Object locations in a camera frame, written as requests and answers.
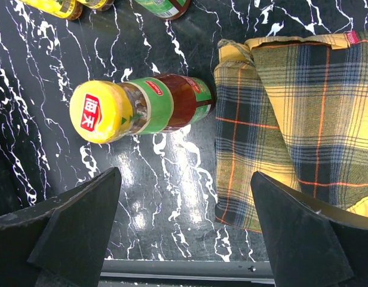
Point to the yellow label bottle brown cap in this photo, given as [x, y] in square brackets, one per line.
[63, 9]

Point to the short green label sauce bottle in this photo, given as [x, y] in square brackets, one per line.
[102, 112]

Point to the tall green label sauce bottle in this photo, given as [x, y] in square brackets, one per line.
[165, 9]

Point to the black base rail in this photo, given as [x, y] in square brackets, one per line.
[236, 271]

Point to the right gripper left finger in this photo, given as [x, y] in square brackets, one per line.
[61, 241]

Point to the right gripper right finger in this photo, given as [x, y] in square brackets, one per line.
[309, 242]

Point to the yellow plaid cloth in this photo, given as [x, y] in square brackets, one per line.
[295, 109]

